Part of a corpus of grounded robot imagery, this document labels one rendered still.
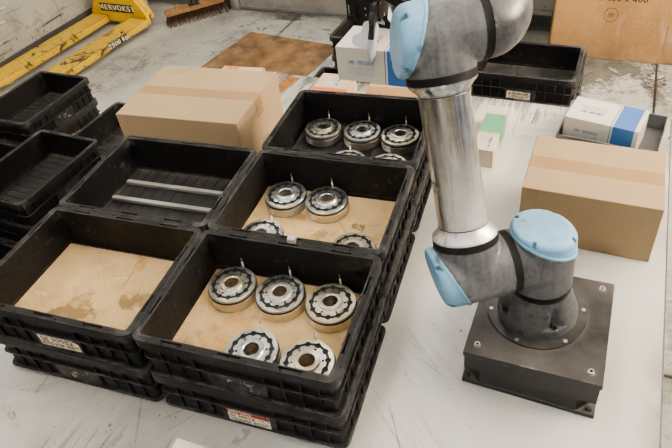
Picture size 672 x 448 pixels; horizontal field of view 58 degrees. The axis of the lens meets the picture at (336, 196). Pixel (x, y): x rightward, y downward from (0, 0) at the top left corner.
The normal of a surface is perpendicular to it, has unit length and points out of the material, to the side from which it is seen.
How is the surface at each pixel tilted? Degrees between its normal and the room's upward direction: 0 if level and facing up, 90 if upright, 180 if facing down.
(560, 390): 90
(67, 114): 90
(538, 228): 5
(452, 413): 0
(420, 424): 0
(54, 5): 90
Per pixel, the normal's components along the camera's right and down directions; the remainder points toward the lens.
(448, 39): 0.12, 0.30
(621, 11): -0.40, 0.39
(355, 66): -0.39, 0.61
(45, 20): 0.91, 0.18
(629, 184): -0.11, -0.77
